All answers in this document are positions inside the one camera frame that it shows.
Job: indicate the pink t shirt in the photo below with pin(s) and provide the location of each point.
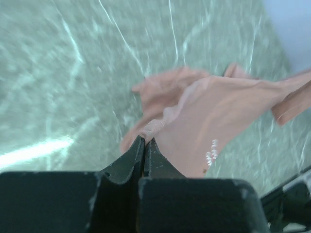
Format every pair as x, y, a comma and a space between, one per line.
192, 115

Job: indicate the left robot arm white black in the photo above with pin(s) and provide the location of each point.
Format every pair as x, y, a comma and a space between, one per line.
286, 204

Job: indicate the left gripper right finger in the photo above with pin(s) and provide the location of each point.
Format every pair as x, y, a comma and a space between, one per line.
170, 203

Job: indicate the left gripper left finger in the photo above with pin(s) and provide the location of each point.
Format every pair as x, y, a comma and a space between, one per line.
102, 201

